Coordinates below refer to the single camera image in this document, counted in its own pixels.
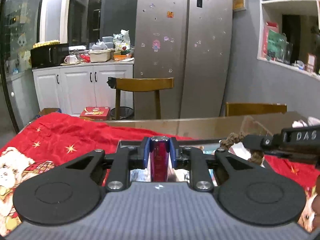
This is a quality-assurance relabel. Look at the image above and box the red cylindrical can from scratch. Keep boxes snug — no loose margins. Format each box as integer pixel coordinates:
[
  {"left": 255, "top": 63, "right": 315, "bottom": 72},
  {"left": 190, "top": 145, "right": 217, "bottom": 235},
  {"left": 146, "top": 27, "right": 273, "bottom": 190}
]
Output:
[{"left": 150, "top": 136, "right": 169, "bottom": 182}]

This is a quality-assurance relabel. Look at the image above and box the brown fuzzy scrunchie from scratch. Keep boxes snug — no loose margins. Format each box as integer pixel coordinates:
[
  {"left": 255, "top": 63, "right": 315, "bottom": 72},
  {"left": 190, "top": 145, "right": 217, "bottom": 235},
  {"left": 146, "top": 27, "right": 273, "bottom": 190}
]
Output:
[{"left": 220, "top": 132, "right": 264, "bottom": 166}]

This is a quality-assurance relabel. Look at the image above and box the person's right hand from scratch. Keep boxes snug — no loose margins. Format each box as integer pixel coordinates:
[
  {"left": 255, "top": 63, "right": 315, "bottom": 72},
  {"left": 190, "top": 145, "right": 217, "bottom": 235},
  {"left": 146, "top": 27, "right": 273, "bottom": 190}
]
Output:
[{"left": 311, "top": 176, "right": 320, "bottom": 230}]

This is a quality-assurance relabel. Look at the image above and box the black shallow cardboard box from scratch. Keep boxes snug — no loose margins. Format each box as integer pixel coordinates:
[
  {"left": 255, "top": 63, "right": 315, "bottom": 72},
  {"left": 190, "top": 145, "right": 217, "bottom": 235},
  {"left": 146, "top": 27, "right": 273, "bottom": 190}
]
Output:
[{"left": 117, "top": 139, "right": 221, "bottom": 182}]

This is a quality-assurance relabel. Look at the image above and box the Chinese history textbook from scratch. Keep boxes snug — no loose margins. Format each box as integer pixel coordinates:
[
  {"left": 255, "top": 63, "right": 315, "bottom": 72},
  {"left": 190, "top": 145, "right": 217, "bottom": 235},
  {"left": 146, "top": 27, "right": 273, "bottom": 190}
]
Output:
[{"left": 130, "top": 143, "right": 251, "bottom": 183}]

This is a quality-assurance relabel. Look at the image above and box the red gift box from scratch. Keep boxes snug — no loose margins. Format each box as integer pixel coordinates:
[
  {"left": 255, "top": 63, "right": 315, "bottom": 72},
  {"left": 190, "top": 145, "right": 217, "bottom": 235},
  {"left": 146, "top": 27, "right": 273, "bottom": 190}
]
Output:
[{"left": 79, "top": 107, "right": 110, "bottom": 121}]

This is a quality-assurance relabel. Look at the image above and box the wooden chair with black cap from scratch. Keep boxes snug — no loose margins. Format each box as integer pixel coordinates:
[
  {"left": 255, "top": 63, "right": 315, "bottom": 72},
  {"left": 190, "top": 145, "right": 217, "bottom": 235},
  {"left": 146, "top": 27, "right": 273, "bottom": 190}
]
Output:
[{"left": 107, "top": 77, "right": 174, "bottom": 120}]

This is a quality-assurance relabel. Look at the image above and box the red bear print blanket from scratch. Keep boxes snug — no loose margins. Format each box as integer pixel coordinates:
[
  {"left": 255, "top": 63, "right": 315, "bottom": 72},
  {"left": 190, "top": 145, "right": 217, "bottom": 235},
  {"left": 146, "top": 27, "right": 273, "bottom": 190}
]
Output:
[{"left": 1, "top": 113, "right": 319, "bottom": 239}]

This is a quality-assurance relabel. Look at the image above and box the white kitchen cabinet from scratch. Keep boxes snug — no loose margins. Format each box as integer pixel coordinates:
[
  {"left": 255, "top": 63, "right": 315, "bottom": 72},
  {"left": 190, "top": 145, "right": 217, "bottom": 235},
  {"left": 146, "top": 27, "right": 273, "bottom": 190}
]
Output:
[{"left": 33, "top": 60, "right": 134, "bottom": 116}]

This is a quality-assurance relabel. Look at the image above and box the green paper bag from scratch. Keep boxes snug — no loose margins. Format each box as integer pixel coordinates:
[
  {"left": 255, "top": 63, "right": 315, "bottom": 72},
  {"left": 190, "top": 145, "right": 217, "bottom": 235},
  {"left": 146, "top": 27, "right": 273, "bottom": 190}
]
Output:
[{"left": 267, "top": 30, "right": 287, "bottom": 62}]

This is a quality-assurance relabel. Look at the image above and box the beige plastic basin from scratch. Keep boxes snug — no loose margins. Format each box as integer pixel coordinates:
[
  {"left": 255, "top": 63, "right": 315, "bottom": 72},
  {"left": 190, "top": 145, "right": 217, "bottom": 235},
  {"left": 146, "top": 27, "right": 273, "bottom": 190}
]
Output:
[{"left": 88, "top": 49, "right": 111, "bottom": 63}]

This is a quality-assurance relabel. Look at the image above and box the white mug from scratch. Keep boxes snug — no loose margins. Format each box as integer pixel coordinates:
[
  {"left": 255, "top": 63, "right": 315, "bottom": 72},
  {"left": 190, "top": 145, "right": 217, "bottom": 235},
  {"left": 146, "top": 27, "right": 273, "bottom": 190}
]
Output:
[{"left": 64, "top": 55, "right": 79, "bottom": 64}]

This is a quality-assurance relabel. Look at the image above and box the white snack bag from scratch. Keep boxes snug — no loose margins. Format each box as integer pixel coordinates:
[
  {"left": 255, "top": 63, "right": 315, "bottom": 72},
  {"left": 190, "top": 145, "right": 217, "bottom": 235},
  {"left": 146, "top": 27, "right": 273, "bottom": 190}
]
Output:
[{"left": 113, "top": 29, "right": 131, "bottom": 52}]

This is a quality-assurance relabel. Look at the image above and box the silver double door refrigerator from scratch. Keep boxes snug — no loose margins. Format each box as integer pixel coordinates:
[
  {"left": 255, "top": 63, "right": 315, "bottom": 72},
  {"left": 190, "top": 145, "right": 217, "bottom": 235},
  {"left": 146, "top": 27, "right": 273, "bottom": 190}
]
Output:
[{"left": 134, "top": 0, "right": 233, "bottom": 119}]

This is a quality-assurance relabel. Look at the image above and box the black microwave oven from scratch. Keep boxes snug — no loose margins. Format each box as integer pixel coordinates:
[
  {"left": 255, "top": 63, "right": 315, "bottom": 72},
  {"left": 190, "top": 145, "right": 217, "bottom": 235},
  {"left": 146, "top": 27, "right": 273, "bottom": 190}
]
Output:
[{"left": 30, "top": 43, "right": 69, "bottom": 68}]

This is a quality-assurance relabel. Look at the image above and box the dark glass sliding door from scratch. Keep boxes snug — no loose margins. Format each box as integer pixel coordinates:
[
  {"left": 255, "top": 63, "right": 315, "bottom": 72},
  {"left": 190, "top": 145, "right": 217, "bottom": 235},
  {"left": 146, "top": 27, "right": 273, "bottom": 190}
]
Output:
[{"left": 1, "top": 0, "right": 42, "bottom": 133}]

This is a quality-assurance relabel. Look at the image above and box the black wire waste bin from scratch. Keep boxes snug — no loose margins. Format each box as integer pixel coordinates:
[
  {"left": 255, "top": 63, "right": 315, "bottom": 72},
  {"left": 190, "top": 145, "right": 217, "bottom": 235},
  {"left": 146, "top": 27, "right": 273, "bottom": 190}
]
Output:
[{"left": 110, "top": 106, "right": 135, "bottom": 120}]

